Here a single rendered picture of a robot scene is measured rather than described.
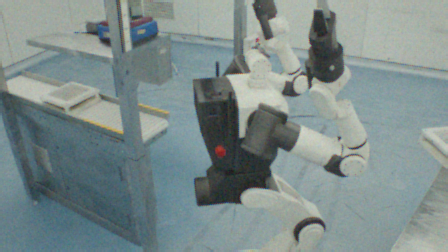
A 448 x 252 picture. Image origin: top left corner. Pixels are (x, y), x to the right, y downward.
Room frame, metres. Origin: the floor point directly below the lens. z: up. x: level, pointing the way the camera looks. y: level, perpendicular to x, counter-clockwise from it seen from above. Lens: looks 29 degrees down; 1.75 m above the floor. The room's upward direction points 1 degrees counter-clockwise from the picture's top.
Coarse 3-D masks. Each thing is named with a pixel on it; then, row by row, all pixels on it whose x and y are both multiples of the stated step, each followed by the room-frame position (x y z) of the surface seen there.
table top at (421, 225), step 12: (444, 168) 1.28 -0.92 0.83; (444, 180) 1.20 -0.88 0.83; (432, 192) 1.13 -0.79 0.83; (444, 192) 1.12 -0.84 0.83; (420, 204) 1.06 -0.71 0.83; (432, 204) 1.06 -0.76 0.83; (444, 204) 1.05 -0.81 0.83; (420, 216) 1.00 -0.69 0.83; (432, 216) 0.99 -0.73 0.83; (444, 216) 0.99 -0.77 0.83; (408, 228) 0.94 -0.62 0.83; (420, 228) 0.94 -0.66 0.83; (432, 228) 0.93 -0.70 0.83; (444, 228) 0.93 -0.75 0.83; (408, 240) 0.88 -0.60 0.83; (420, 240) 0.88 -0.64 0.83; (432, 240) 0.88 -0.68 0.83; (444, 240) 0.88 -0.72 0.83
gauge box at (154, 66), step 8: (152, 48) 1.74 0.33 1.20; (160, 48) 1.75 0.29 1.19; (168, 48) 1.80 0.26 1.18; (136, 56) 1.80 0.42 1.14; (144, 56) 1.77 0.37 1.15; (152, 56) 1.74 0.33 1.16; (160, 56) 1.75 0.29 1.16; (168, 56) 1.80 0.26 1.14; (136, 64) 1.80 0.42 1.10; (144, 64) 1.77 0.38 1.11; (152, 64) 1.75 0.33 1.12; (160, 64) 1.75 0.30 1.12; (168, 64) 1.79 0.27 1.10; (136, 72) 1.80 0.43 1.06; (144, 72) 1.77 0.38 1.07; (152, 72) 1.75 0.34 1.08; (160, 72) 1.74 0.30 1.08; (168, 72) 1.79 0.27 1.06; (144, 80) 1.78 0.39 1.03; (152, 80) 1.75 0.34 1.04; (160, 80) 1.73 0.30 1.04; (168, 80) 1.78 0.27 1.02
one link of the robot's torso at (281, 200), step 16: (272, 176) 1.32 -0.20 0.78; (256, 192) 1.16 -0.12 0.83; (272, 192) 1.18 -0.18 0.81; (288, 192) 1.32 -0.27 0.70; (272, 208) 1.18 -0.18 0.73; (288, 208) 1.22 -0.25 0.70; (304, 208) 1.23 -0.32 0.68; (288, 224) 1.22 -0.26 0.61; (304, 224) 1.22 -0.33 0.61; (320, 224) 1.23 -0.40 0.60
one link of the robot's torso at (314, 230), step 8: (312, 224) 1.21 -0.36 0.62; (280, 232) 1.32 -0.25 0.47; (288, 232) 1.29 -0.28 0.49; (304, 232) 1.19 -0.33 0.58; (312, 232) 1.19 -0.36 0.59; (320, 232) 1.20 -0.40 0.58; (272, 240) 1.30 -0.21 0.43; (280, 240) 1.28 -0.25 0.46; (288, 240) 1.25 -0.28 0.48; (304, 240) 1.18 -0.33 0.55; (312, 240) 1.19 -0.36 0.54; (264, 248) 1.29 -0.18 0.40; (272, 248) 1.26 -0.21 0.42; (280, 248) 1.24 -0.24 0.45; (288, 248) 1.22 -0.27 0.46; (296, 248) 1.19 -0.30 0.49; (304, 248) 1.18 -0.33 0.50; (312, 248) 1.19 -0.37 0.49
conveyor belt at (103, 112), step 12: (12, 84) 2.31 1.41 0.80; (24, 84) 2.31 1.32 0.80; (36, 84) 2.30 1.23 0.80; (48, 84) 2.29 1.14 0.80; (24, 96) 2.11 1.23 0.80; (36, 96) 2.11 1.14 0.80; (96, 108) 1.93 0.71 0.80; (108, 108) 1.93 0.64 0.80; (96, 120) 1.79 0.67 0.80; (108, 120) 1.79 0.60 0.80; (120, 120) 1.78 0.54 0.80; (144, 120) 1.78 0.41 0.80; (156, 120) 1.78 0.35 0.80; (144, 132) 1.66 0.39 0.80; (156, 132) 1.70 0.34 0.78
